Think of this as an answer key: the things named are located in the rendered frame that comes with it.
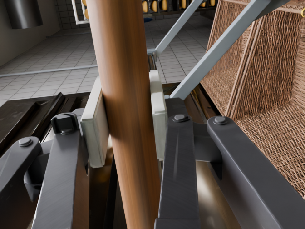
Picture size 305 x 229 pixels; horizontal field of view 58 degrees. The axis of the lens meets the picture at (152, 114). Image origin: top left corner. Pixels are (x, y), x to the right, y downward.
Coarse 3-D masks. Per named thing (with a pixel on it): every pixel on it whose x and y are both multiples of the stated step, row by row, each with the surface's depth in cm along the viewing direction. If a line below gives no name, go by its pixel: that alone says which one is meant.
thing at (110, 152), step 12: (108, 144) 116; (108, 156) 111; (96, 168) 93; (108, 168) 106; (96, 180) 89; (108, 180) 102; (96, 192) 86; (96, 204) 83; (96, 216) 80; (96, 228) 78
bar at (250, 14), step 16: (256, 0) 51; (272, 0) 51; (288, 0) 52; (240, 16) 52; (256, 16) 52; (176, 32) 99; (224, 32) 54; (240, 32) 53; (160, 48) 101; (224, 48) 54; (208, 64) 55; (192, 80) 57; (176, 96) 58
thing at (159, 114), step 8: (152, 72) 19; (152, 80) 18; (160, 80) 18; (152, 88) 17; (160, 88) 16; (152, 96) 16; (160, 96) 15; (152, 104) 15; (160, 104) 14; (152, 112) 14; (160, 112) 14; (160, 120) 14; (160, 128) 14; (160, 136) 14; (160, 144) 14; (160, 152) 15; (160, 160) 15
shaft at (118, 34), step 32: (96, 0) 14; (128, 0) 14; (96, 32) 15; (128, 32) 14; (128, 64) 15; (128, 96) 16; (128, 128) 17; (128, 160) 18; (128, 192) 19; (128, 224) 21
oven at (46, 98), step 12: (168, 84) 180; (48, 96) 180; (72, 96) 176; (84, 96) 174; (204, 96) 156; (60, 108) 159; (72, 108) 161; (204, 108) 141; (264, 108) 135; (48, 132) 133; (108, 192) 104; (120, 192) 115; (108, 204) 98; (120, 204) 111; (108, 216) 93; (120, 216) 108; (108, 228) 88; (120, 228) 104
